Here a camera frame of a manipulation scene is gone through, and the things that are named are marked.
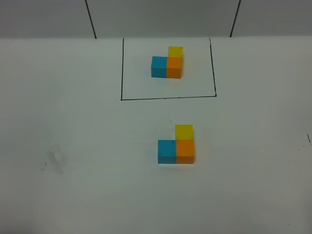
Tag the blue template cube block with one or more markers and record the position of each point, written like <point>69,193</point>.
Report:
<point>159,67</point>

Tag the orange template cube block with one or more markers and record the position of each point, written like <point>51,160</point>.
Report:
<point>174,67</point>

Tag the yellow template cube block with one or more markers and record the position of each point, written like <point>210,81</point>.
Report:
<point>175,52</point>

